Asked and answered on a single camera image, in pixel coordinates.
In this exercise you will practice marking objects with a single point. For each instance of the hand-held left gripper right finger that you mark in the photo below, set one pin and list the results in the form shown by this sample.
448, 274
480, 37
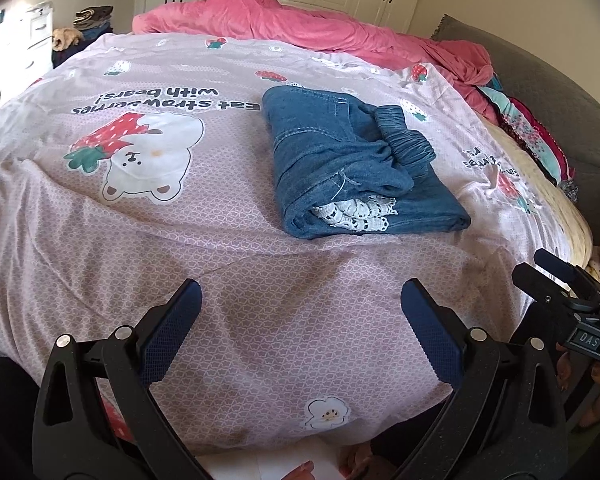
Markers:
430, 332

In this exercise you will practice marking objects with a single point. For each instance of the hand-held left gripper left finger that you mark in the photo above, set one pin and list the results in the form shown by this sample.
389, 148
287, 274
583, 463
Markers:
172, 325

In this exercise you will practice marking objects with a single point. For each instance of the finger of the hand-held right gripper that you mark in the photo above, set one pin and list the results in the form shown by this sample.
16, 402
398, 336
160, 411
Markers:
560, 265
540, 285

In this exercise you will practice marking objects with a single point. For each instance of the blue denim jeans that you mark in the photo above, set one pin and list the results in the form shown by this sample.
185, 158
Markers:
320, 135

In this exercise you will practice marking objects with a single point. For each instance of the pink printed bedsheet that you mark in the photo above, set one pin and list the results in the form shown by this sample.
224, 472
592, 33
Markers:
230, 260

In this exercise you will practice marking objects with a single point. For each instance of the colourful floral cloth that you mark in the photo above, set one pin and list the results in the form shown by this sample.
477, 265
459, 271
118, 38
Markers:
530, 135

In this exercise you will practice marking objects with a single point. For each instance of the grey padded headboard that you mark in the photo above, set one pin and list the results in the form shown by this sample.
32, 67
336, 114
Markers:
555, 110

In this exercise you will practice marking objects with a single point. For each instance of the person's black clothing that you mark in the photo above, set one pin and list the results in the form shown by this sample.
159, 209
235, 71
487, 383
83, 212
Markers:
5, 420

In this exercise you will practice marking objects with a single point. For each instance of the beige crumpled cloth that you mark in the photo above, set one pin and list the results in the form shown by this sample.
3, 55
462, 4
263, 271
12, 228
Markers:
67, 39

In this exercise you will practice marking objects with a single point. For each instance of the white drawer unit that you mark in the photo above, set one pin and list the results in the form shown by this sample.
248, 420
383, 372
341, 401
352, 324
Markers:
35, 45

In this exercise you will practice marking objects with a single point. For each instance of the dark folded clothes pile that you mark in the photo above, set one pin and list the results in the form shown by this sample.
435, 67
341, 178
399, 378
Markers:
94, 17

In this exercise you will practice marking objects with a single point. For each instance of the pink duvet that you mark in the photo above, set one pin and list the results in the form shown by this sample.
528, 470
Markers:
305, 25

